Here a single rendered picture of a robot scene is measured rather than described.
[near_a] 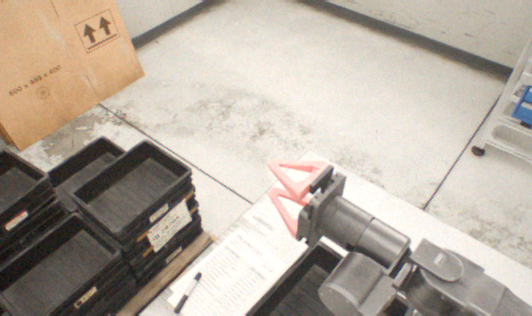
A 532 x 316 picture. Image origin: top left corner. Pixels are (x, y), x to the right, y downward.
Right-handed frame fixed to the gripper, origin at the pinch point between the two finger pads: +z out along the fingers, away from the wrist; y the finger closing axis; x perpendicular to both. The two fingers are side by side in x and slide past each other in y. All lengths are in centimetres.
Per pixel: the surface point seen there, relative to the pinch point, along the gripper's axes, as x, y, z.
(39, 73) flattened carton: 47, 113, 220
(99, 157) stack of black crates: 31, 120, 141
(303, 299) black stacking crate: 14, 63, 0
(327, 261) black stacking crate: 24, 58, 1
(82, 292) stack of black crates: -20, 103, 73
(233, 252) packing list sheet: 17, 76, 30
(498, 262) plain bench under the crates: 68, 76, -37
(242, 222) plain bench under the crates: 28, 76, 35
